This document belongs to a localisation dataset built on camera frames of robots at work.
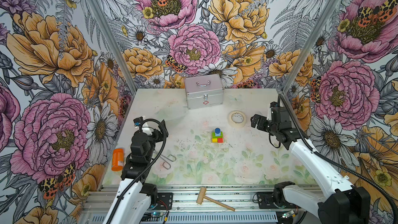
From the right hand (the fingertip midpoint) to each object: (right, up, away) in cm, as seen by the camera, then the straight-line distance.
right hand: (259, 124), depth 82 cm
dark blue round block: (-21, -4, +7) cm, 22 cm away
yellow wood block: (-23, -10, +10) cm, 27 cm away
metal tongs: (-49, -22, +3) cm, 54 cm away
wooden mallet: (-30, -33, -8) cm, 45 cm away
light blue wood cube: (-21, -6, +7) cm, 23 cm away
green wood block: (-23, -8, +9) cm, 26 cm away
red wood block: (-19, -10, +9) cm, 24 cm away
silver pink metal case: (-29, +19, +20) cm, 40 cm away
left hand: (-52, -1, -5) cm, 52 cm away
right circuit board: (+9, -39, -11) cm, 42 cm away
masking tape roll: (-7, -3, +20) cm, 21 cm away
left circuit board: (-49, -39, -12) cm, 64 cm away
